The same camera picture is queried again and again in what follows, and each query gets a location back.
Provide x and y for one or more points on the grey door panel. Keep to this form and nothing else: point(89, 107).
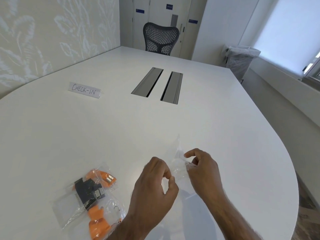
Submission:
point(174, 20)

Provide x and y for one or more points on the white door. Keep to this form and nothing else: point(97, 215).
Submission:
point(162, 14)

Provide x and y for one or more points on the person's right forearm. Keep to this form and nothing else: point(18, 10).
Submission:
point(230, 217)

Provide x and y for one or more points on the person's right hand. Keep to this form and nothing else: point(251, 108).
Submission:
point(208, 174)

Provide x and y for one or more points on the white window blind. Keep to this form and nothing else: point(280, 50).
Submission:
point(285, 32)

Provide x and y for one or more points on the person's left forearm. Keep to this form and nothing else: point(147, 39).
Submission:
point(130, 229)

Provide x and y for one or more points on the person's left thumb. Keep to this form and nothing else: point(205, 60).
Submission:
point(173, 186)

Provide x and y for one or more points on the bin with clear liner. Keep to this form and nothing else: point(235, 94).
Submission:
point(240, 61)

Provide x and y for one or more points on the blue door sign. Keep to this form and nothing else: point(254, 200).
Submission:
point(193, 21)
point(140, 11)
point(169, 7)

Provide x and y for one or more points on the black mesh office chair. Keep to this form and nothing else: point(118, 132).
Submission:
point(160, 34)

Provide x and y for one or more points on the person's left hand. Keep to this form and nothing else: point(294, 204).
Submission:
point(147, 187)

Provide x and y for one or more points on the person's right thumb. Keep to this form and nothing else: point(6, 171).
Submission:
point(193, 167)

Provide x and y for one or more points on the white paper tent sign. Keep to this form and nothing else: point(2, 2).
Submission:
point(83, 89)

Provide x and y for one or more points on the clear plastic badge sleeve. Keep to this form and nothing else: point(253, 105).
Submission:
point(180, 172)

